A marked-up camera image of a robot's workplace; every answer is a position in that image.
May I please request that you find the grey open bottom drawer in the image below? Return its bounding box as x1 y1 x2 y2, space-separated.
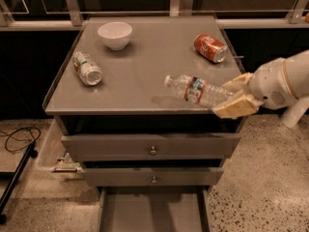
96 187 213 232

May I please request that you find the black floor cable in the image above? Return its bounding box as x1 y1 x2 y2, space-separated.
0 125 42 155

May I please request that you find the silver green soda can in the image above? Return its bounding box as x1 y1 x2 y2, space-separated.
72 51 102 86

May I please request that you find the grey top drawer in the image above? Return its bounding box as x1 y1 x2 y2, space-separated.
61 133 240 161

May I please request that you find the metal railing frame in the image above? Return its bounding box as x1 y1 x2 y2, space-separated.
1 0 309 30

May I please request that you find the white ceramic bowl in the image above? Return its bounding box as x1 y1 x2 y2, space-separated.
98 22 132 50

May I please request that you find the red soda can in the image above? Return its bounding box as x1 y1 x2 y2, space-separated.
194 34 228 63

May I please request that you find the clear plastic water bottle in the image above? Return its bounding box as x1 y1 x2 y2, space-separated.
164 74 234 109

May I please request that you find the white cylindrical post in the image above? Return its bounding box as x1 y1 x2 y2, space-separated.
281 97 309 128

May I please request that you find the grey drawer cabinet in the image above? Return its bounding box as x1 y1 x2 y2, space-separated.
42 14 263 232

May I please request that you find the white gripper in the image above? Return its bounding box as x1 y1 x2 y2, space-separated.
212 58 297 119

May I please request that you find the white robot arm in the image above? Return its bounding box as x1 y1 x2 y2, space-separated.
213 50 309 127

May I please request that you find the grey middle drawer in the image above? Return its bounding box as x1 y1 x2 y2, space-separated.
83 167 223 187

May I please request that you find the round top drawer knob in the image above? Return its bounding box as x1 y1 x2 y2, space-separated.
149 146 157 156

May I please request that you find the black rolling stand base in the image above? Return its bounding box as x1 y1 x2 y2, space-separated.
0 142 38 225

